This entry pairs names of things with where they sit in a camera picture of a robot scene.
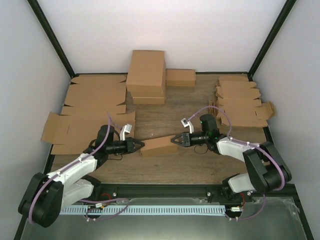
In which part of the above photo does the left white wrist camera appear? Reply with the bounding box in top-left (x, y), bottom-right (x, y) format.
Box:
top-left (119, 123), bottom-right (132, 141)

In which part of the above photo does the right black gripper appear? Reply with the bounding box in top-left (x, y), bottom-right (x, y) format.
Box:
top-left (171, 131), bottom-right (209, 147)

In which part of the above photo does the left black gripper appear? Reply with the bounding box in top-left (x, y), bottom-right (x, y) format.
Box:
top-left (107, 137), bottom-right (146, 155)

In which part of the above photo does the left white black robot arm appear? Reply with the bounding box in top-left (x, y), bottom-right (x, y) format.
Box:
top-left (18, 124), bottom-right (145, 228)

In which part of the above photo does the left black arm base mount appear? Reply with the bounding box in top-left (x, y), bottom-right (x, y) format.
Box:
top-left (80, 175), bottom-right (117, 203)

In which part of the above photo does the light blue slotted cable duct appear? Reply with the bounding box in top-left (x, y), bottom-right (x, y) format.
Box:
top-left (60, 205), bottom-right (226, 216)

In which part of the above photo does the black frame post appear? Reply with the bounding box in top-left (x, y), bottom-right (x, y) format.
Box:
top-left (27, 0), bottom-right (76, 79)
top-left (247, 0), bottom-right (297, 81)

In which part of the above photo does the stack of small cardboard blanks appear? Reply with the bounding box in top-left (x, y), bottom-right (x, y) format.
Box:
top-left (209, 75), bottom-right (276, 128)

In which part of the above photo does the left black frame post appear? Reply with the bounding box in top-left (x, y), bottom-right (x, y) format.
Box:
top-left (27, 0), bottom-right (76, 79)

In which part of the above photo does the black aluminium frame rail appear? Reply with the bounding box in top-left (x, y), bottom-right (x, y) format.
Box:
top-left (32, 183), bottom-right (297, 201)

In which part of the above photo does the small cardboard box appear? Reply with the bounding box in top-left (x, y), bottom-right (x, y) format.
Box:
top-left (140, 135), bottom-right (178, 157)
top-left (166, 68), bottom-right (196, 87)

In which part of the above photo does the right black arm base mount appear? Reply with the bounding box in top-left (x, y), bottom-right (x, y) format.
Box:
top-left (205, 173), bottom-right (255, 205)

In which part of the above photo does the small folded cardboard box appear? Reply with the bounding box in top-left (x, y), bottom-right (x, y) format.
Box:
top-left (166, 68), bottom-right (196, 87)

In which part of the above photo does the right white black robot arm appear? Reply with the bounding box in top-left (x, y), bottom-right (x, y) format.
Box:
top-left (171, 114), bottom-right (292, 202)

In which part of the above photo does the right black frame post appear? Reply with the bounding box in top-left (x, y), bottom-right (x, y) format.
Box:
top-left (247, 0), bottom-right (297, 81)

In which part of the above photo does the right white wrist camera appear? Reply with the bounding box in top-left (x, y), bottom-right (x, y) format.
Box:
top-left (180, 118), bottom-right (194, 134)

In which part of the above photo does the large folded cardboard box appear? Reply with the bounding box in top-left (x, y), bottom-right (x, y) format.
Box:
top-left (126, 50), bottom-right (166, 98)

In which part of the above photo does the large flat cardboard blank back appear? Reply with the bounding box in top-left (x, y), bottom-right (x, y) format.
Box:
top-left (60, 75), bottom-right (127, 117)

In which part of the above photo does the large flat cardboard blank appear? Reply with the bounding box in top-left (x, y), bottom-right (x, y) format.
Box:
top-left (60, 75), bottom-right (127, 117)
top-left (41, 110), bottom-right (136, 155)

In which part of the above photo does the large flat cardboard blank front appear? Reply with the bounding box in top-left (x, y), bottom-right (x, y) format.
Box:
top-left (41, 110), bottom-right (136, 155)

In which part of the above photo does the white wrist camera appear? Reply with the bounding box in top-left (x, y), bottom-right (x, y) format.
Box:
top-left (119, 123), bottom-right (132, 141)
top-left (180, 118), bottom-right (194, 134)

